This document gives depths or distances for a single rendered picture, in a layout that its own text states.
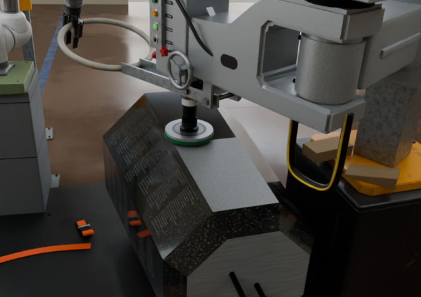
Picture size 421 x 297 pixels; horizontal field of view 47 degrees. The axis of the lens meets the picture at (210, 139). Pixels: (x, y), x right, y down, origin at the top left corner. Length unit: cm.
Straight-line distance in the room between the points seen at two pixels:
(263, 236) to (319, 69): 61
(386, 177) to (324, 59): 75
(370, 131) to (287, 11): 87
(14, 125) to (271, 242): 168
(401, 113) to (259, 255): 83
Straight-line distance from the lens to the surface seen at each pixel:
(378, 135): 218
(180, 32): 186
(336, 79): 146
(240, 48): 164
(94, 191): 328
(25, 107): 282
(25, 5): 372
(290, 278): 189
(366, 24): 146
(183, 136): 206
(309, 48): 146
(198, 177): 186
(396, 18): 170
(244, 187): 181
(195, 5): 184
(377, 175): 205
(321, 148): 214
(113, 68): 236
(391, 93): 210
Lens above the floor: 180
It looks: 27 degrees down
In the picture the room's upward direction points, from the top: 3 degrees clockwise
